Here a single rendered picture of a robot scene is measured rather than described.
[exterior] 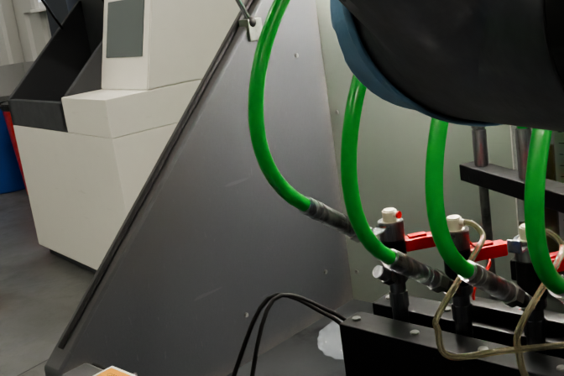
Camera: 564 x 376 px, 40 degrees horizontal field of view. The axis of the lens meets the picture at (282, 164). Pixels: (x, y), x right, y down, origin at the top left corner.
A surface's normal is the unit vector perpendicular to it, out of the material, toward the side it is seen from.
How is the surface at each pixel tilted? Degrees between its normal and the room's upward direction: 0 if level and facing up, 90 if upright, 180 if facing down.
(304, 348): 0
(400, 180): 90
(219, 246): 90
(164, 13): 90
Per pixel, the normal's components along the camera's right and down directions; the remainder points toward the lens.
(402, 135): -0.68, 0.26
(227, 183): 0.72, 0.05
